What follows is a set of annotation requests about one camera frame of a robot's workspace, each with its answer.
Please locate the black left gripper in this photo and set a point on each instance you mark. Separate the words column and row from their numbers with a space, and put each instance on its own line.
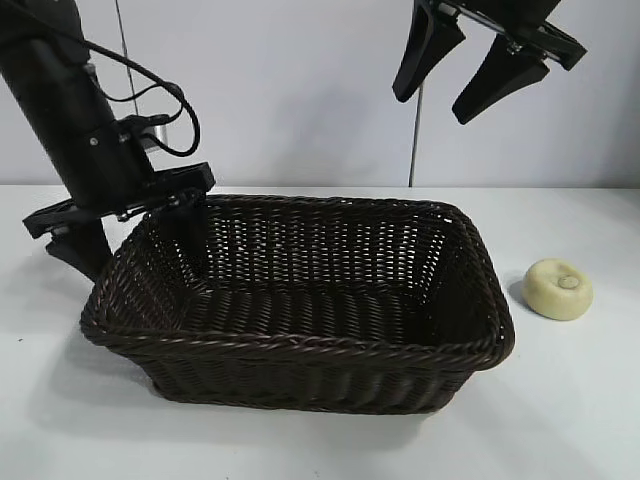
column 85, row 150

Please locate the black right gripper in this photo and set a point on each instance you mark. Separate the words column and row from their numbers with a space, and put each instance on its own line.
column 520, row 20

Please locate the dark brown wicker basket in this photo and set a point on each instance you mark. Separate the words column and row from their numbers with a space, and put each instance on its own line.
column 310, row 310

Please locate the pale yellow egg yolk pastry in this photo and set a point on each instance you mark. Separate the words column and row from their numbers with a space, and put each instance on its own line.
column 552, row 295

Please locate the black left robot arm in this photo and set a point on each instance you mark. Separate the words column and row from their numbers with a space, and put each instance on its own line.
column 30, row 25

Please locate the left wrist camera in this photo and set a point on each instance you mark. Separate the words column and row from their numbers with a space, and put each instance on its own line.
column 137, row 132

